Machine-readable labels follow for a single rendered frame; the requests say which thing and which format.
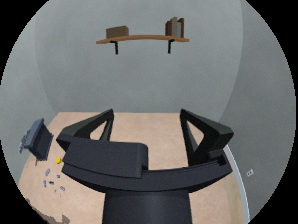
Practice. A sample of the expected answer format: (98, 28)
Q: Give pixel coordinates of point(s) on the yellow short cylinder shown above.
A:
(58, 160)

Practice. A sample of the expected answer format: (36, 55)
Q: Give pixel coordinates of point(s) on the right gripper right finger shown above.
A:
(216, 136)

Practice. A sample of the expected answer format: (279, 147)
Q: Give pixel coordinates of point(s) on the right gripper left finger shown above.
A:
(84, 128)

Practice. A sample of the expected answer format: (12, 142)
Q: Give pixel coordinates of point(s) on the dark blue-grey block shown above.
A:
(42, 138)

